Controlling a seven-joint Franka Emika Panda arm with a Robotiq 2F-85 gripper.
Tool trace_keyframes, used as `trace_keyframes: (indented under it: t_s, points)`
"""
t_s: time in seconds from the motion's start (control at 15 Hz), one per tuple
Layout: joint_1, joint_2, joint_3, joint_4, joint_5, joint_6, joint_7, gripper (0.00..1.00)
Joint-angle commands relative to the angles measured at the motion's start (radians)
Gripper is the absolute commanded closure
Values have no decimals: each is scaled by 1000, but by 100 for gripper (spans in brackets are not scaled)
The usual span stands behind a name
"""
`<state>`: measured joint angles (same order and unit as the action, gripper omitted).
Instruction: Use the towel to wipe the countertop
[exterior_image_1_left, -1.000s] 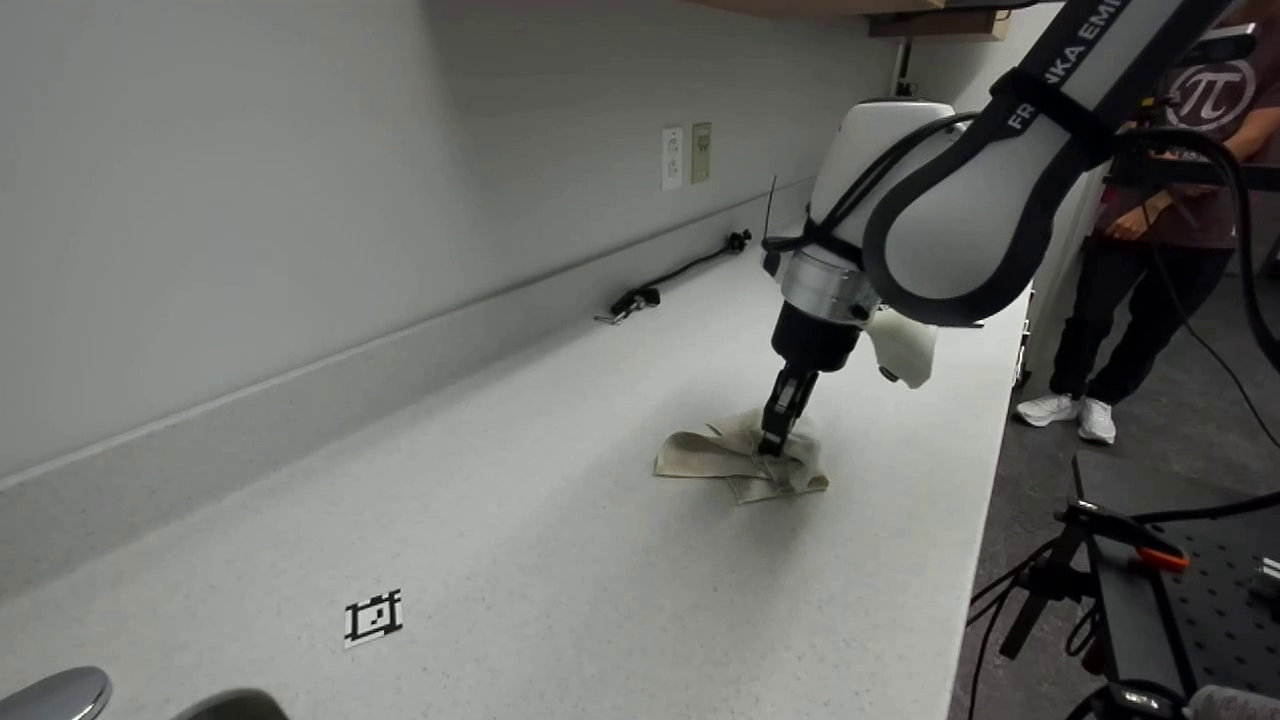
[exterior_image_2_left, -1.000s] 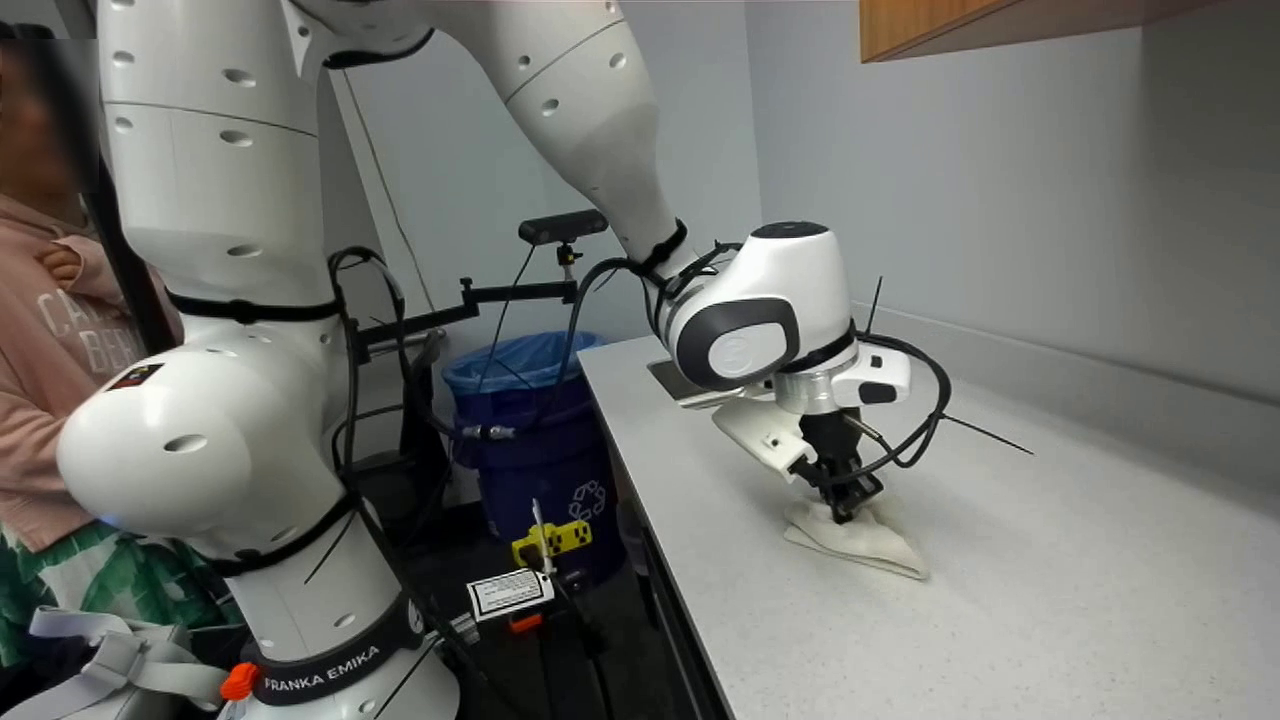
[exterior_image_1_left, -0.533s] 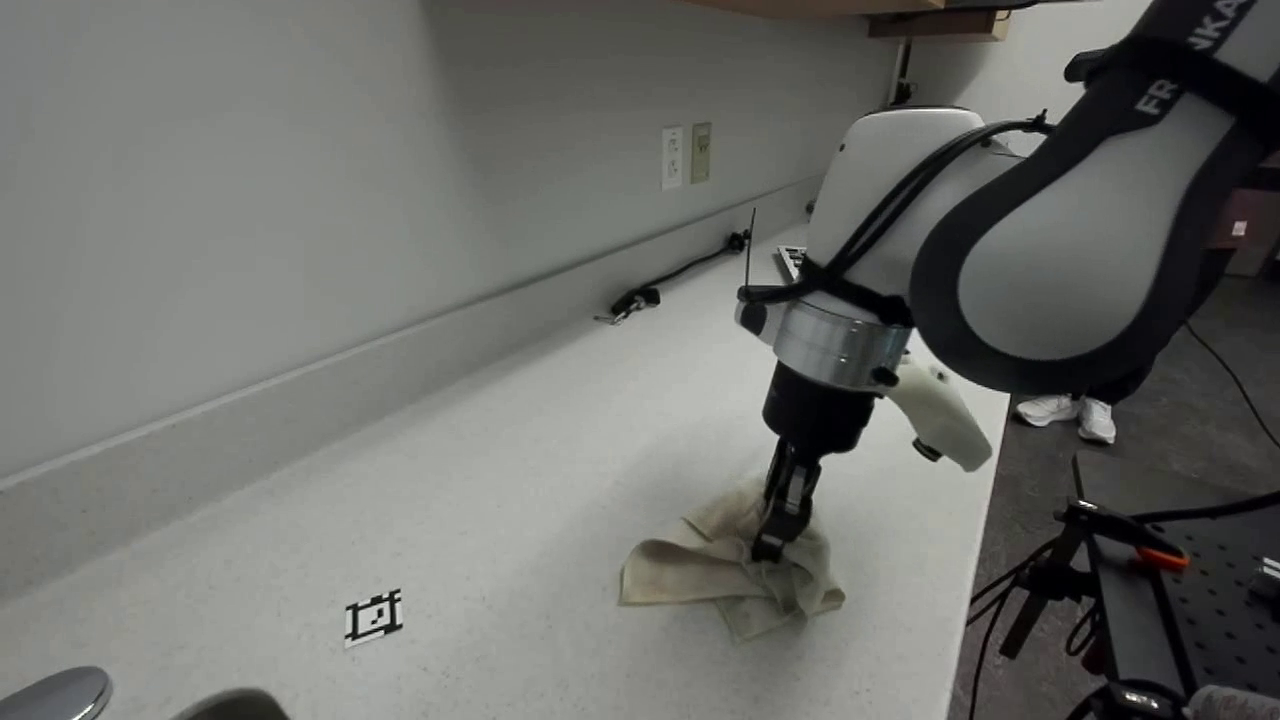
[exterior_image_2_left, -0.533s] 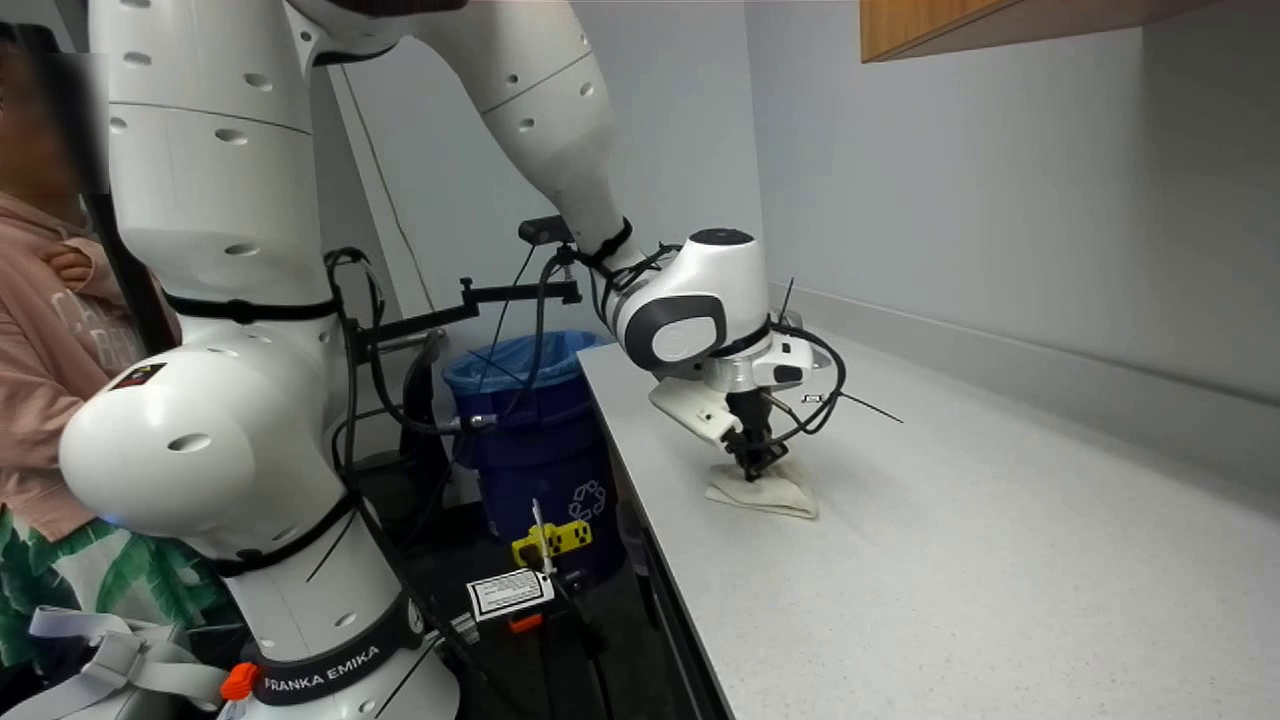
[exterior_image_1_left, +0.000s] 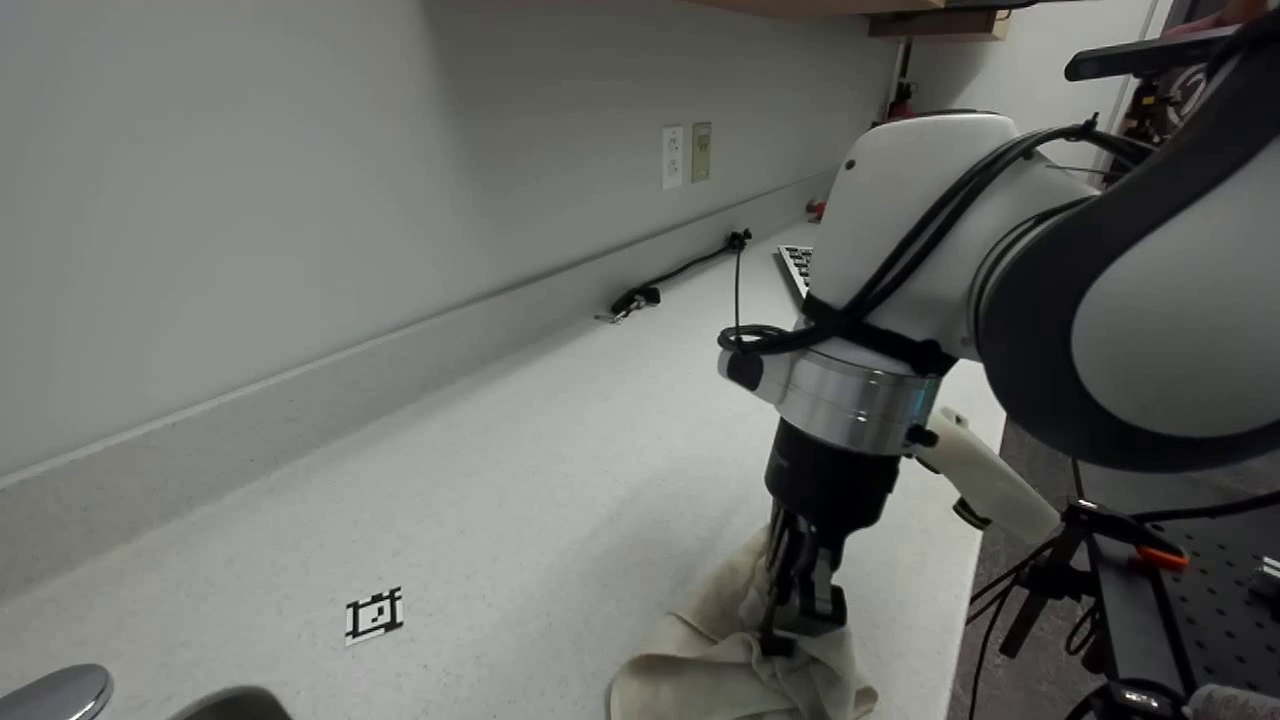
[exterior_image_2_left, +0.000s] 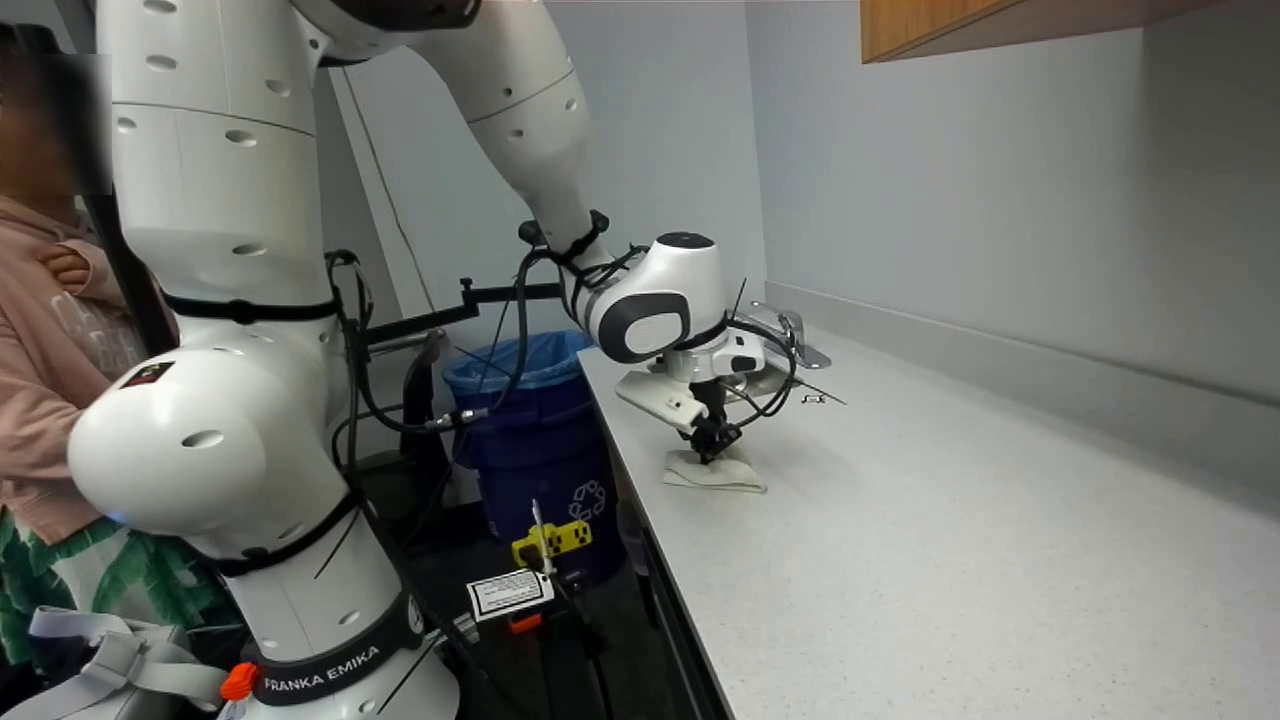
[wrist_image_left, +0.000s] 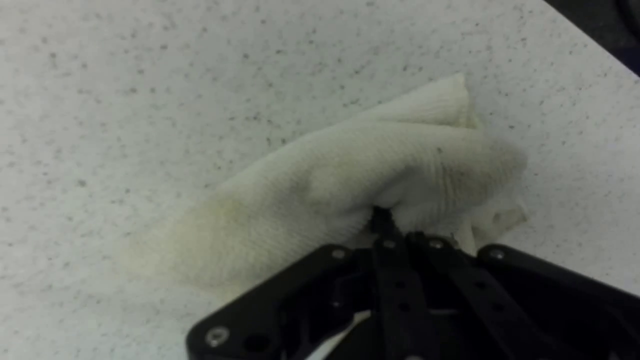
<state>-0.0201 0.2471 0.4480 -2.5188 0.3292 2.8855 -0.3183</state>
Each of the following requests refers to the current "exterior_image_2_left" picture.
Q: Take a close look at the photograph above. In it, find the yellow clamp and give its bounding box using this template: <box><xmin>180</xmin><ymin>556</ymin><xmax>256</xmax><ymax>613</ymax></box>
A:
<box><xmin>509</xmin><ymin>496</ymin><xmax>596</xmax><ymax>579</ymax></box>

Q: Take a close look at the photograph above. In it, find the chrome faucet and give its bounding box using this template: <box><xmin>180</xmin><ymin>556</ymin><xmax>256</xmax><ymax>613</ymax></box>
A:
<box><xmin>767</xmin><ymin>306</ymin><xmax>837</xmax><ymax>377</ymax></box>

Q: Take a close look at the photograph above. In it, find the person in pink hoodie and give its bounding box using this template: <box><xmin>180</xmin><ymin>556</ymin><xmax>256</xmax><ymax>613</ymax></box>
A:
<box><xmin>0</xmin><ymin>15</ymin><xmax>250</xmax><ymax>674</ymax></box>

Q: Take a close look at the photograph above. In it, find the white label tag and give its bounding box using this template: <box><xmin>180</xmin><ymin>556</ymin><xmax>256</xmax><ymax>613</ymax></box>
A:
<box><xmin>460</xmin><ymin>567</ymin><xmax>559</xmax><ymax>626</ymax></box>

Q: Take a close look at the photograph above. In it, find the orange round button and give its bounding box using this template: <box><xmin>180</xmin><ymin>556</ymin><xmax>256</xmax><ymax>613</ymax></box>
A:
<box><xmin>218</xmin><ymin>661</ymin><xmax>263</xmax><ymax>708</ymax></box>

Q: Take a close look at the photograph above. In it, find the gray fabric strap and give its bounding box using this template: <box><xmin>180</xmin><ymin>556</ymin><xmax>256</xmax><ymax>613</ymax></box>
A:
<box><xmin>0</xmin><ymin>604</ymin><xmax>231</xmax><ymax>720</ymax></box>

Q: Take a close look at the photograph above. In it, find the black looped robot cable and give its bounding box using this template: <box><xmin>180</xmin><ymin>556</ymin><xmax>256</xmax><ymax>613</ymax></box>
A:
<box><xmin>716</xmin><ymin>314</ymin><xmax>806</xmax><ymax>434</ymax></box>

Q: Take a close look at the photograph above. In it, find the black hanging arm cable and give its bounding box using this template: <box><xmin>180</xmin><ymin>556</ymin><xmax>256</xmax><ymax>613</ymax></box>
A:
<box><xmin>329</xmin><ymin>243</ymin><xmax>568</xmax><ymax>449</ymax></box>

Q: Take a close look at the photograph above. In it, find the blue trash bin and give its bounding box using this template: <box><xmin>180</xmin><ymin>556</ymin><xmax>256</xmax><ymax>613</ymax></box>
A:
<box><xmin>443</xmin><ymin>328</ymin><xmax>623</xmax><ymax>593</ymax></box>

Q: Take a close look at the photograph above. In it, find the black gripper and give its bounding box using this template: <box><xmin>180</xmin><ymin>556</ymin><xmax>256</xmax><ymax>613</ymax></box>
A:
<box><xmin>683</xmin><ymin>369</ymin><xmax>753</xmax><ymax>467</ymax></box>

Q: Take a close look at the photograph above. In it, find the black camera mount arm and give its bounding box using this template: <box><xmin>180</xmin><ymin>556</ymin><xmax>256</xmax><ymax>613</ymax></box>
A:
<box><xmin>358</xmin><ymin>272</ymin><xmax>568</xmax><ymax>358</ymax></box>

